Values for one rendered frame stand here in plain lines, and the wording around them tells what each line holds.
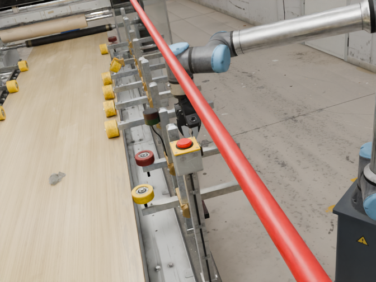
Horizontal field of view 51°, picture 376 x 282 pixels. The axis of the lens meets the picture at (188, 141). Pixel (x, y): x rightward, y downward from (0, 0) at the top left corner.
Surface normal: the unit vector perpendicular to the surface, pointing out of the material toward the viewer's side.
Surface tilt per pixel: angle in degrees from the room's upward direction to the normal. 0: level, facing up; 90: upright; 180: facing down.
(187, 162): 90
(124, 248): 0
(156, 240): 0
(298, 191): 0
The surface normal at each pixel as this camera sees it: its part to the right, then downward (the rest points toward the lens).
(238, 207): -0.15, -0.86
